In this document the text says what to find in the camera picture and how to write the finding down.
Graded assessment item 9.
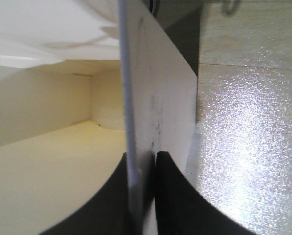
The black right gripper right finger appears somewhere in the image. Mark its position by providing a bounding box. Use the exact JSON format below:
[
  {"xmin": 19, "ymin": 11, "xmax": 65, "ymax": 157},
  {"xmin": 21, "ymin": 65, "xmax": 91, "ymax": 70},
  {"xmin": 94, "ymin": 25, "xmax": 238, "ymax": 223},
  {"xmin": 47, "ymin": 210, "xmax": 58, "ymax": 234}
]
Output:
[{"xmin": 155, "ymin": 151, "xmax": 252, "ymax": 235}]

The white plastic trash bin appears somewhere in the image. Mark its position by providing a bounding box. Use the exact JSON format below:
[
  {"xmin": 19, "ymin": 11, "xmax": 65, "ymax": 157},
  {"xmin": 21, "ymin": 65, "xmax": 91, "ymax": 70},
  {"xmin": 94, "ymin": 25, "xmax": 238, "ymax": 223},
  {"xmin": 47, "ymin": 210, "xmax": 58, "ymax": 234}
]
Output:
[{"xmin": 0, "ymin": 0, "xmax": 197, "ymax": 235}]

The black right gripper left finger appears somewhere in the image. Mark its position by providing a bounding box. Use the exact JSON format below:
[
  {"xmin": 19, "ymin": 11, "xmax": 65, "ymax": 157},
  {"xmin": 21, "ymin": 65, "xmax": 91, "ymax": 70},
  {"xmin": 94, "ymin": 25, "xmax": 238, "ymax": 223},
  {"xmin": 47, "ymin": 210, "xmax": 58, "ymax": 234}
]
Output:
[{"xmin": 42, "ymin": 153, "xmax": 136, "ymax": 235}]

